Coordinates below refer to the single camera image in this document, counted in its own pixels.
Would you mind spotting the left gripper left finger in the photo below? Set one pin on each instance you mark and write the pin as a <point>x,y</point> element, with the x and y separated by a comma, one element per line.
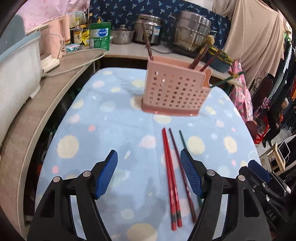
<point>103,172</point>

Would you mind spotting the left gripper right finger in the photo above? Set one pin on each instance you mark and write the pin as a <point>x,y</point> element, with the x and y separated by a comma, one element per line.
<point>191,173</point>

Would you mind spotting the green chopstick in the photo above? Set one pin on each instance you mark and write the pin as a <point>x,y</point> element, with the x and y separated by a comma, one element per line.
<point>234,76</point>
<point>200,202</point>

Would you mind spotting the maroon chopstick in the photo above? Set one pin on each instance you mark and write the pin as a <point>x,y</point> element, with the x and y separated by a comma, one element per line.
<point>188,193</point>
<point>146,39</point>

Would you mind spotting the wooden stool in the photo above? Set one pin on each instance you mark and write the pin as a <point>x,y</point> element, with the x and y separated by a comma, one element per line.
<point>272,160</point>

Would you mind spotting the red chopstick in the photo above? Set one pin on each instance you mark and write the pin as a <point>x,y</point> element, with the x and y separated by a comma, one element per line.
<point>170,184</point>
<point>175,190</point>

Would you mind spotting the blue dotted table cloth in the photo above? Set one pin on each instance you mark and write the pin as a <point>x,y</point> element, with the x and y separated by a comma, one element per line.
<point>106,115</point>

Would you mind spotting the pink perforated utensil holder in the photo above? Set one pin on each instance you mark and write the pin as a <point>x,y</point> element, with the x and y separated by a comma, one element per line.
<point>172,88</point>

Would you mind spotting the pink pineapple garment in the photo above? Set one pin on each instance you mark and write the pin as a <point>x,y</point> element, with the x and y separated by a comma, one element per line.
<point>241,98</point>

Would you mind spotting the blue bowl with yellow basin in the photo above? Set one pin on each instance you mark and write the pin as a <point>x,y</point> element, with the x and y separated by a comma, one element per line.
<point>221,63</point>

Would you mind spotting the black induction cooker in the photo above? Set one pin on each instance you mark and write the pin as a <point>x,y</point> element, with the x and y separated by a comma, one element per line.
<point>178,50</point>

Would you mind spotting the white blender jug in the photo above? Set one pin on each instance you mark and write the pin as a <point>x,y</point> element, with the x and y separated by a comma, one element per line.
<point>48,62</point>

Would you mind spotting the blue wipes packet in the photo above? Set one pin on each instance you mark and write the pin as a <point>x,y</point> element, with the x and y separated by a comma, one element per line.
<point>73,47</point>

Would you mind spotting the ginger root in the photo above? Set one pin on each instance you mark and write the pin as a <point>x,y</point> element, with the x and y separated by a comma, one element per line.
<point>210,40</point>

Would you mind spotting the white blue storage bin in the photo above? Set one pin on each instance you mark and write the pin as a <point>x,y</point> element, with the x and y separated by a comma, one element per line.
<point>20,70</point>

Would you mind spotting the stacked steel steamer pot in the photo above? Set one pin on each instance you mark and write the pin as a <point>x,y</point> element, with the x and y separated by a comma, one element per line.
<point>191,30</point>

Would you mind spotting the small steel lidded pot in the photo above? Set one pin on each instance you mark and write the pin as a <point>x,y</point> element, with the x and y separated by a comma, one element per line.
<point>122,35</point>

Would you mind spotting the green white canister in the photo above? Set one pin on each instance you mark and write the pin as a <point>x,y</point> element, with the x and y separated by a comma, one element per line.
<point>99,34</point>

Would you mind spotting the beige hanging curtain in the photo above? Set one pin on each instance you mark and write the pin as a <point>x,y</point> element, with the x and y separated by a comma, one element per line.
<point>256,36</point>

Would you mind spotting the pink electric kettle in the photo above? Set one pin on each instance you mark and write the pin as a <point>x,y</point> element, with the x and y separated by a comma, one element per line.
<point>59,35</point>

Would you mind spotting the steel rice cooker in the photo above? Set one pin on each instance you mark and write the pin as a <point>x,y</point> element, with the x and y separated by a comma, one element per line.
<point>153,26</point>

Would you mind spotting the white carton box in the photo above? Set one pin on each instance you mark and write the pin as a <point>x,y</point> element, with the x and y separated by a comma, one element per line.
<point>76,15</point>

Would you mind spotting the navy patterned backsplash cloth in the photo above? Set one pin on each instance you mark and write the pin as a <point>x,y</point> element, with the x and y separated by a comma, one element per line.
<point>123,12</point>

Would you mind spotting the pink spotted curtain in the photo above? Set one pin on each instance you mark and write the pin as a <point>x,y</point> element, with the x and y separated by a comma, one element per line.
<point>36,12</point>

